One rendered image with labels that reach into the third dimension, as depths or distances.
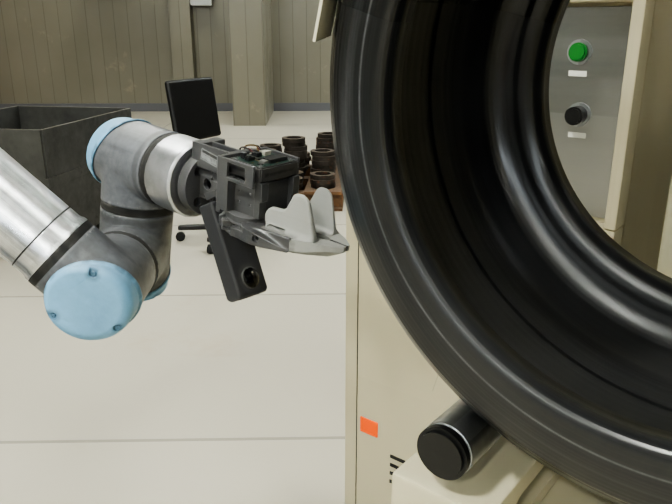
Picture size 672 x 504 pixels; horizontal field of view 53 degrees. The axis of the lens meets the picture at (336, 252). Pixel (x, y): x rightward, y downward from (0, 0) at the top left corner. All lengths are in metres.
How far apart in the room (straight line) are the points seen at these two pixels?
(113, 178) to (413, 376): 0.83
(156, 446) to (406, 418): 0.95
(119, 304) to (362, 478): 1.06
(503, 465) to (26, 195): 0.53
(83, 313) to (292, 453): 1.44
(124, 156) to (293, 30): 9.73
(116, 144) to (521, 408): 0.57
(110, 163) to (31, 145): 2.95
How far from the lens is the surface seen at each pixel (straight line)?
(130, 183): 0.83
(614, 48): 1.20
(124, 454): 2.21
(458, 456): 0.54
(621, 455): 0.47
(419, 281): 0.49
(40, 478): 2.19
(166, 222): 0.88
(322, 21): 0.52
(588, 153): 1.23
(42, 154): 3.78
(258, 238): 0.69
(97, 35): 11.01
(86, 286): 0.74
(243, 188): 0.72
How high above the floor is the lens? 1.21
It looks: 18 degrees down
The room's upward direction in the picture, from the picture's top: straight up
